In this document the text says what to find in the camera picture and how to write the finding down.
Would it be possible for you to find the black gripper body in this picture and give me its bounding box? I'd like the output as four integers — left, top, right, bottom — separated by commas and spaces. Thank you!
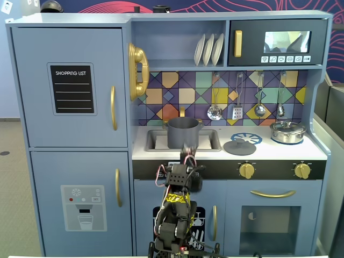
163, 162, 204, 193

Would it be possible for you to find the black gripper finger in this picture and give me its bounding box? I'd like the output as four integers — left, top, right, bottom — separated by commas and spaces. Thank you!
188, 144, 199, 168
180, 146, 190, 166

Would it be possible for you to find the gray pot lid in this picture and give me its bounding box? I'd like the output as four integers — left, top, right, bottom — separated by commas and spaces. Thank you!
223, 138, 257, 156

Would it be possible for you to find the shiny steel pot lid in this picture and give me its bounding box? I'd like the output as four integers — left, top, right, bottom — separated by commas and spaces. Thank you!
270, 120, 305, 133

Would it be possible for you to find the gray pot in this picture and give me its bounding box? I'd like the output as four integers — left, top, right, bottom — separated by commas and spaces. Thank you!
163, 117, 204, 149

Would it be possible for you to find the gray toy sink basin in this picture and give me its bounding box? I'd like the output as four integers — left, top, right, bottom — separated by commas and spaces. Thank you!
146, 129, 223, 153

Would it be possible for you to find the blue dishwasher door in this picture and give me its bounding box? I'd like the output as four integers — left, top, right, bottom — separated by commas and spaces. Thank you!
133, 180, 226, 256

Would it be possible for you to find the steel skimmer spoon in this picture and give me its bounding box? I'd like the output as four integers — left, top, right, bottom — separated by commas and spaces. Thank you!
206, 72, 223, 121

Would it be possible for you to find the gold stove knob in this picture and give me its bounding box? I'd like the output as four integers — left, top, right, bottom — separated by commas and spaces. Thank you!
238, 162, 255, 180
293, 162, 312, 180

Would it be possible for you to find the blue oven door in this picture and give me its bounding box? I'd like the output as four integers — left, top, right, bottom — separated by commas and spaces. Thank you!
225, 180, 323, 256

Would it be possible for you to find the steel slotted spatula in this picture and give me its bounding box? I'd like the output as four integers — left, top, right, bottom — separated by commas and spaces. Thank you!
232, 73, 245, 120

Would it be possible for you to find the colourful tile backsplash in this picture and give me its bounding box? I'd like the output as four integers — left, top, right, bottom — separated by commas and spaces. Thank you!
137, 70, 309, 127

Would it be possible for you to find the steel ladle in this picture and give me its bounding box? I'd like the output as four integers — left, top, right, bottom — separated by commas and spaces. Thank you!
254, 72, 266, 118

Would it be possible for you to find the black stove control panel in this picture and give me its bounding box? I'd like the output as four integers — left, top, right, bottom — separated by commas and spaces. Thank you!
132, 160, 327, 181

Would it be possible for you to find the small steel spoon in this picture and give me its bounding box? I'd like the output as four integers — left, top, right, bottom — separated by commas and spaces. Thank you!
276, 71, 286, 117

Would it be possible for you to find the white toy plate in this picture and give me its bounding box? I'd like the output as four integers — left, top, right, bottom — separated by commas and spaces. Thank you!
193, 33, 206, 67
211, 33, 225, 66
202, 33, 215, 67

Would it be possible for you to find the gold toy telephone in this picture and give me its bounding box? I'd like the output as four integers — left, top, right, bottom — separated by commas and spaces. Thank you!
127, 42, 150, 102

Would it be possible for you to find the blue toy kitchen unit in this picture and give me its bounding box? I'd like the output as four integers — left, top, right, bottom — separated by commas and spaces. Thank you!
5, 10, 334, 257

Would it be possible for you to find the blue freezer door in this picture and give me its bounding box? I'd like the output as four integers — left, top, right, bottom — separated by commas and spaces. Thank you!
30, 150, 133, 256

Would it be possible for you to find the black microwave door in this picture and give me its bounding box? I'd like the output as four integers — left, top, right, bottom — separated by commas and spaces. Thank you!
227, 19, 328, 67

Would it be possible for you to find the black shopping list board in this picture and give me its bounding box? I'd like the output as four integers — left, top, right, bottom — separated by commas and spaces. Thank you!
50, 65, 95, 114

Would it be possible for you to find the gray partition panel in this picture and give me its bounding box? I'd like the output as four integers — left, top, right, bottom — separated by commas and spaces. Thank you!
313, 72, 344, 258

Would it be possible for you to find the blue fridge door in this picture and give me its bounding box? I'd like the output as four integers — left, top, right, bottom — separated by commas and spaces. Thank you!
11, 26, 128, 148

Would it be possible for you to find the black helmet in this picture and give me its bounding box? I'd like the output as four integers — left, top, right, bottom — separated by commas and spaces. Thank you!
40, 0, 64, 13

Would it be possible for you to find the red white servo cable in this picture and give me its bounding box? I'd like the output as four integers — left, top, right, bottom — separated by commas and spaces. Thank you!
155, 163, 169, 189

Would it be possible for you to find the gold dishwasher handle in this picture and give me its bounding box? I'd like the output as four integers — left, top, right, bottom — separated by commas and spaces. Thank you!
212, 205, 218, 242

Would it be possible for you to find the gold freezer door handle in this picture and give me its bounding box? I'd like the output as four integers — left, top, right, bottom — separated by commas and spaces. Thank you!
114, 168, 123, 208

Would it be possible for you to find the gold fridge door handle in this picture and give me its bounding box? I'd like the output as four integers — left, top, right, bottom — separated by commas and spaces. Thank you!
110, 85, 118, 132

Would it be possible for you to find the gold oven handle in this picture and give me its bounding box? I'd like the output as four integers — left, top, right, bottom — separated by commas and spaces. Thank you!
249, 190, 297, 199

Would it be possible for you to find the gold microwave handle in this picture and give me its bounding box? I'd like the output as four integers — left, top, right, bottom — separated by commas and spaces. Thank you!
233, 30, 243, 58

